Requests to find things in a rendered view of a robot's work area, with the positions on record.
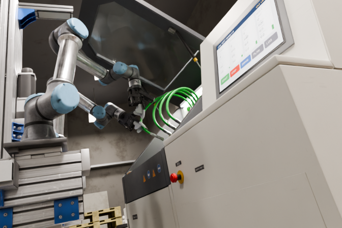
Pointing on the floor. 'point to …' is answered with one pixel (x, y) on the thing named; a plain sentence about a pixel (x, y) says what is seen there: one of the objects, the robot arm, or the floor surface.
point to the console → (271, 125)
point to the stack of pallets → (114, 212)
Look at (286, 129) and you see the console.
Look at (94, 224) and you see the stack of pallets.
